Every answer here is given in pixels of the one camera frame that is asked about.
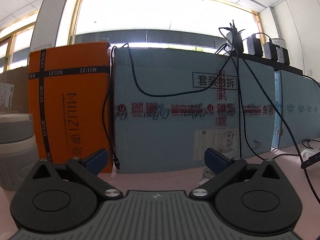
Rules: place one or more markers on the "grey and white container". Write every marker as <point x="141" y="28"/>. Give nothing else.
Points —
<point x="15" y="155"/>

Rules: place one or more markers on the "large light blue cardboard box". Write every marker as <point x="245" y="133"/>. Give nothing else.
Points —
<point x="175" y="80"/>

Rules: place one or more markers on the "white power plug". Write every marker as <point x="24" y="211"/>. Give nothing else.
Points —
<point x="207" y="176"/>

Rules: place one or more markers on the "brown cardboard box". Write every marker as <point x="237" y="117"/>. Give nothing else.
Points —
<point x="15" y="80"/>

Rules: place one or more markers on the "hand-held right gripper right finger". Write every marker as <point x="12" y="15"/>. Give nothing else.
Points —
<point x="215" y="158"/>

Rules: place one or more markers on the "orange cardboard box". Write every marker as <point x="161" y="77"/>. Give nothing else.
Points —
<point x="75" y="92"/>

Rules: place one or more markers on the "white jar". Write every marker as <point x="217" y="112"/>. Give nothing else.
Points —
<point x="278" y="42"/>

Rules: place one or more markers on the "gold framed glass door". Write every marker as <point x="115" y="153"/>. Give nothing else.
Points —
<point x="11" y="45"/>

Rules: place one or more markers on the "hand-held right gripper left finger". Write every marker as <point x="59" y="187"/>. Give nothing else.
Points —
<point x="96" y="158"/>

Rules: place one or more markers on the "wall socket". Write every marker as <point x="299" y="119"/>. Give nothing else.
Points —
<point x="309" y="71"/>

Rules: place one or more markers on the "grey power adapter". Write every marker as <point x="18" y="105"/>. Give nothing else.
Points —
<point x="270" y="51"/>
<point x="283" y="56"/>
<point x="253" y="46"/>

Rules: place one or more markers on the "small light blue cardboard box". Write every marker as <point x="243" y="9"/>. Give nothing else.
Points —
<point x="300" y="92"/>

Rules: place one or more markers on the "black device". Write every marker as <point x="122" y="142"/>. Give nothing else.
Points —
<point x="311" y="160"/>

